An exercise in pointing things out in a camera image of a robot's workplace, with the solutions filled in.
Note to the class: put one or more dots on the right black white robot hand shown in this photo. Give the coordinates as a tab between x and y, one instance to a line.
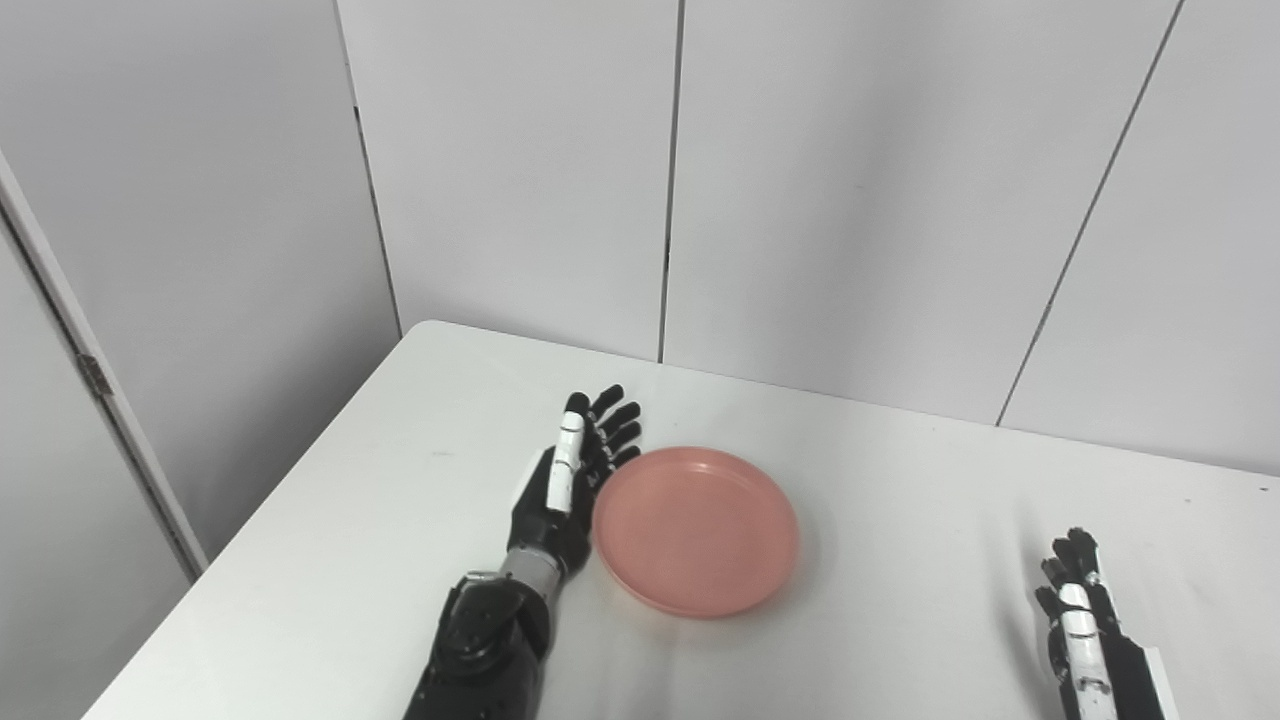
1110	665

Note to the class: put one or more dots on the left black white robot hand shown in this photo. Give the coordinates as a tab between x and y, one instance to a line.
545	525

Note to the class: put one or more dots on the pink round plate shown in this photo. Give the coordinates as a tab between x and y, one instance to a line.
695	530

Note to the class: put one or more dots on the metal door hinge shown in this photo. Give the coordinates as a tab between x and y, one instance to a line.
95	375

